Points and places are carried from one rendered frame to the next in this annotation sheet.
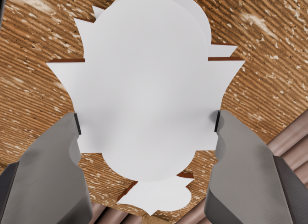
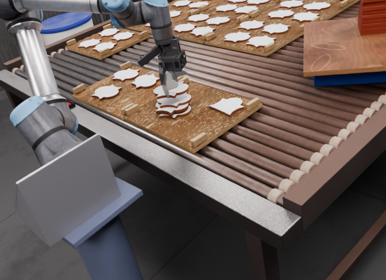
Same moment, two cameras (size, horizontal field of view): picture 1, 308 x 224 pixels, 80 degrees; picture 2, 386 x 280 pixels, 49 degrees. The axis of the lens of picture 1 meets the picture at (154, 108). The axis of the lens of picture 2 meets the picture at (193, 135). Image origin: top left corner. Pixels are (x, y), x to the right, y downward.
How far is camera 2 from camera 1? 1.55 m
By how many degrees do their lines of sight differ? 72
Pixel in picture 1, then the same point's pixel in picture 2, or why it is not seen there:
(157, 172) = (185, 86)
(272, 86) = (192, 92)
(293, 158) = (231, 84)
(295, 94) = (197, 88)
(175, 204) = (236, 100)
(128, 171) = (182, 89)
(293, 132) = (217, 86)
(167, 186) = (224, 102)
